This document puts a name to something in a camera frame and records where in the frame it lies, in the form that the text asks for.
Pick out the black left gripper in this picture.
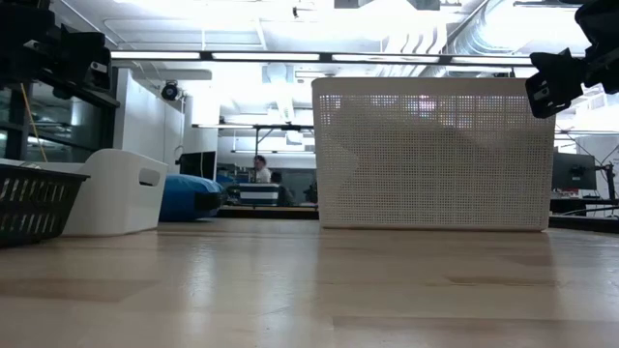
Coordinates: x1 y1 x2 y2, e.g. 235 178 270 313
52 23 113 94

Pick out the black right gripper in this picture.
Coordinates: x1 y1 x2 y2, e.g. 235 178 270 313
524 46 589 120

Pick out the large white perforated basket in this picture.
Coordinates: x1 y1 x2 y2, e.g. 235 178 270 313
311 76 557 231

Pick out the small white plastic bin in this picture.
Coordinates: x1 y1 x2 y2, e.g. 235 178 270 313
60 148 169 238

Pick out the black computer monitor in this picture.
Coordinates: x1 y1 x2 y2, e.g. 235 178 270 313
550 152 599 192

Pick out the black screen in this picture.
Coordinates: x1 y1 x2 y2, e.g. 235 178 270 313
178 150 218 182

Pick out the blue fabric pouch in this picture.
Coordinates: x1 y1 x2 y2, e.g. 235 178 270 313
158 173 226 222

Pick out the person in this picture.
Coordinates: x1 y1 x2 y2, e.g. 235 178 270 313
269 171 297 208
251 154 273 185

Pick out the blue white striped box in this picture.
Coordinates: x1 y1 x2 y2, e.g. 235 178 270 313
238 182 281 207

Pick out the yellow extension cable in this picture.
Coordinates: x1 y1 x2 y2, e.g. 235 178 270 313
18 81 49 163

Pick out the round black ceiling camera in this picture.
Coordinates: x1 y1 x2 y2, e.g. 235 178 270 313
160 80 181 102

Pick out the black aluminium table frame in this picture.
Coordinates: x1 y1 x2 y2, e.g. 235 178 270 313
216 205 619 234

